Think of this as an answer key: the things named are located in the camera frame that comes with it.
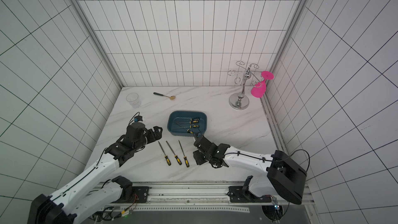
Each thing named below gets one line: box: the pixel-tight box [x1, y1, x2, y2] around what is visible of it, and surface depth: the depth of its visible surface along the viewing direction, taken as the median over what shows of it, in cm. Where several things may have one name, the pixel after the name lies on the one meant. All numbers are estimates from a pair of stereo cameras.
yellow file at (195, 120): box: [175, 117, 201, 123], surface depth 102 cm
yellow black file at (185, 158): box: [178, 140, 190, 168], surface depth 85 cm
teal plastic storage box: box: [166, 110, 208, 137], surface depth 100 cm
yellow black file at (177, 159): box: [165, 140, 182, 166], surface depth 85 cm
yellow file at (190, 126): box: [173, 124, 200, 129], surface depth 99 cm
